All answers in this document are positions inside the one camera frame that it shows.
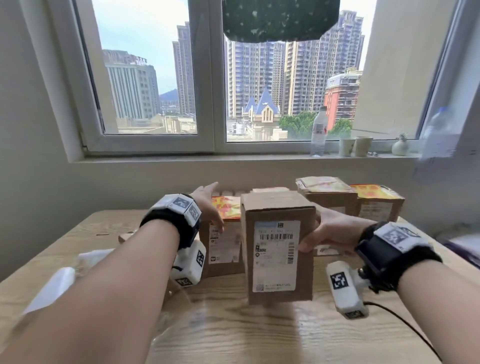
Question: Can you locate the black cable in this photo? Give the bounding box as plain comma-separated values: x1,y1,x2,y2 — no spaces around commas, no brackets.
363,301,444,363

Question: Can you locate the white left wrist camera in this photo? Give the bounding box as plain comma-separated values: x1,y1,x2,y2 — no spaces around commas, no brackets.
169,240,207,288

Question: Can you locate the white plastic bag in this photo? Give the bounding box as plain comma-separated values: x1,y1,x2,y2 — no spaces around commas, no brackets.
22,266,76,316
74,247,117,272

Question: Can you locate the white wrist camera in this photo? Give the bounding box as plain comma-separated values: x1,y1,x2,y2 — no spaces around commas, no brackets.
169,240,207,288
325,260,370,320

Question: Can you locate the person's left hand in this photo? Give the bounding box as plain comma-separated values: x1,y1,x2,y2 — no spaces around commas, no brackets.
191,182,226,233

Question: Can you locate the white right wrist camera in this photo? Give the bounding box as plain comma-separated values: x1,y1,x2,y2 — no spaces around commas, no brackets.
325,260,370,320

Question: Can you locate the tall cardboard box white label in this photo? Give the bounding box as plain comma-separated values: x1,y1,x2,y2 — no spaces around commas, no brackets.
240,190,318,307

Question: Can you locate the cardboard box with pale packet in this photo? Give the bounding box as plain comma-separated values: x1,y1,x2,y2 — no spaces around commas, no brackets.
295,176,359,217

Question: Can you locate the cardboard box with yellow packet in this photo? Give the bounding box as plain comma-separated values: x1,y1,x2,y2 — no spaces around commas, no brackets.
350,183,406,224

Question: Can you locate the blurred clear plastic bottle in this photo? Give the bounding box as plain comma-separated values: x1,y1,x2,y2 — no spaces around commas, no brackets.
414,106,464,182

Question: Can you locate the cardboard box with red packet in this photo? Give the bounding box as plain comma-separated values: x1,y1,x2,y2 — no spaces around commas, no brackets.
199,195,245,279

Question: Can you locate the pale paper cup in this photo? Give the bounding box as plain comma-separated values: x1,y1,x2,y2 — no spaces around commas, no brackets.
354,136,374,158
339,137,356,158

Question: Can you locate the small white plant vase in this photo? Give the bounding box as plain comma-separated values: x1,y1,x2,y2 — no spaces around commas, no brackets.
391,132,409,157

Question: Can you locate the dark green dotted cloth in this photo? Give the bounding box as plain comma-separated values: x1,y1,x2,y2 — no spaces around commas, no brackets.
221,0,341,43

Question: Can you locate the black left wrist band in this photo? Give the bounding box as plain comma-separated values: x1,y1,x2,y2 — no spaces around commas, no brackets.
139,193,203,250

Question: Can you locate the white window frame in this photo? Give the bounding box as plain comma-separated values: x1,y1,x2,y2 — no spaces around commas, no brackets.
45,0,480,164

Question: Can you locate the person's right forearm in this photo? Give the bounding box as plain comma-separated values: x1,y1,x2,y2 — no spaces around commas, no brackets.
397,260,480,364

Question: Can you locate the person's left forearm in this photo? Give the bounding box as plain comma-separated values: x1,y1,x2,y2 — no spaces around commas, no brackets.
0,219,181,364

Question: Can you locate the purple cloth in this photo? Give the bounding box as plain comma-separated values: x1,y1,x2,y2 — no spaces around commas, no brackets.
437,234,480,268

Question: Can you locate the black wrist band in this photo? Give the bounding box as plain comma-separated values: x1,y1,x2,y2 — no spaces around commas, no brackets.
139,193,203,250
354,221,443,294

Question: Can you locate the person's right hand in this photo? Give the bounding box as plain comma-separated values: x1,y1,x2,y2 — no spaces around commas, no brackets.
298,208,376,256

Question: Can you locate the black right wrist band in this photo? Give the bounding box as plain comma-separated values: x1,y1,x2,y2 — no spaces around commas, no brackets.
354,221,443,294

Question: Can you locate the clear plastic water bottle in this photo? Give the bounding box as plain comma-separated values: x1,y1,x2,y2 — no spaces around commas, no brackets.
310,106,329,157

